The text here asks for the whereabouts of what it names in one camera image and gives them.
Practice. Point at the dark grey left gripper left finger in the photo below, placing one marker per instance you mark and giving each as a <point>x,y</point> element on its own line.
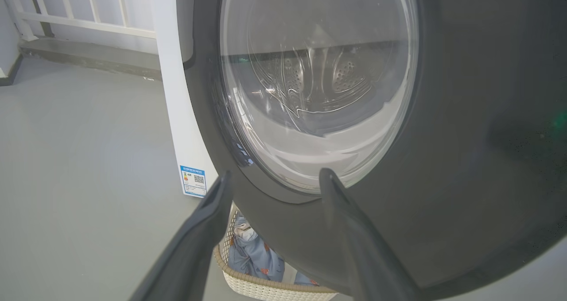
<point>190,252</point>

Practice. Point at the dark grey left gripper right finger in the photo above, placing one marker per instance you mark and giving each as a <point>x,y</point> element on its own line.
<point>367,256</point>

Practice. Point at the blue cartoon print pajama pants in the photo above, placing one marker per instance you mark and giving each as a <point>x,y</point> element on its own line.
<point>305,279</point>

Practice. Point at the blue cartoon print pajama shirt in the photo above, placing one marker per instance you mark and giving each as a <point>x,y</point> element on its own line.
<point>257,259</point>

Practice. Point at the dark round glass washer door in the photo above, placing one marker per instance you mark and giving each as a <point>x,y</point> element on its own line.
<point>465,137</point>

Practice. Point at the cream perforated laundry basket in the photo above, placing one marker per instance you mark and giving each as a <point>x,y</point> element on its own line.
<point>266,292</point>

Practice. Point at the white front-load washing machine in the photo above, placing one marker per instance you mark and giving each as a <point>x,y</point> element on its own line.
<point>177,115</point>

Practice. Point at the blue energy label sticker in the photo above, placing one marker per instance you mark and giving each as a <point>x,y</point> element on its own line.
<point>193,181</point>

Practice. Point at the white railing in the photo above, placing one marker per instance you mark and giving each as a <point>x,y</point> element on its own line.
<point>88,23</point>

